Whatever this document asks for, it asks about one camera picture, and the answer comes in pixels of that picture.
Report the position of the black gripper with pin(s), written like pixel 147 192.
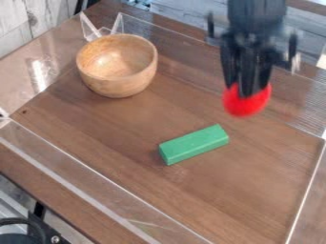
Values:
pixel 258 30

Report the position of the red felt strawberry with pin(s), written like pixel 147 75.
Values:
pixel 244 106

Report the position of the green rectangular block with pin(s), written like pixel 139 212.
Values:
pixel 192 144

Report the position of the wooden bowl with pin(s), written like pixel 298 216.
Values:
pixel 117 64

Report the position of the clear acrylic enclosure wall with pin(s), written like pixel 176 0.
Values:
pixel 254 192

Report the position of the black clamp mount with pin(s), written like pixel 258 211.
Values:
pixel 22 228

